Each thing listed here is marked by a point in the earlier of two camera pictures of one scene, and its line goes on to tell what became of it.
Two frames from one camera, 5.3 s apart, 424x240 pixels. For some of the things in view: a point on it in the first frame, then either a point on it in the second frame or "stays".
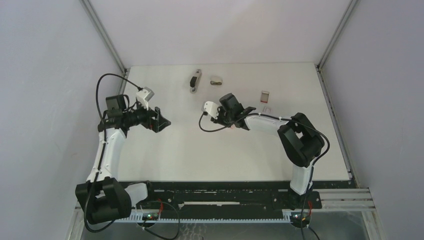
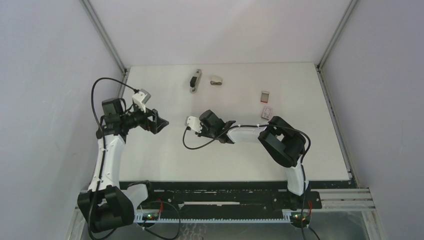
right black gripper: [220, 110] → [203, 133]
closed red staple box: [267, 110] stays
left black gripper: [162, 122] stays
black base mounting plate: [235, 195] stays
